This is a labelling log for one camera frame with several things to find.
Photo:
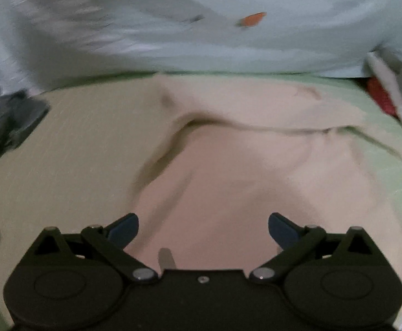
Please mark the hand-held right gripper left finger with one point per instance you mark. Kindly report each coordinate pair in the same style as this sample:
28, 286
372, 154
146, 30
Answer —
125, 231

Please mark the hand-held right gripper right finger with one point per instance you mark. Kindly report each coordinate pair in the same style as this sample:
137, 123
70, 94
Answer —
282, 231

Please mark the beige garment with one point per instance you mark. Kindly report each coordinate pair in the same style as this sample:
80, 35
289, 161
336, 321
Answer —
238, 179

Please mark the blue denim jeans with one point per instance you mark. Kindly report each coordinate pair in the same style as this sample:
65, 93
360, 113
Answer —
8, 120

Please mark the green grid bed sheet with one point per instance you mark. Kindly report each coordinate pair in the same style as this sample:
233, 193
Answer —
66, 127

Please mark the red and white cloth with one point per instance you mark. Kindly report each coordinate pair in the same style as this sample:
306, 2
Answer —
390, 86

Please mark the carrot print light blue quilt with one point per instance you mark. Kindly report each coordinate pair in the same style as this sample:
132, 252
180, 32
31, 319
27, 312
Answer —
204, 44

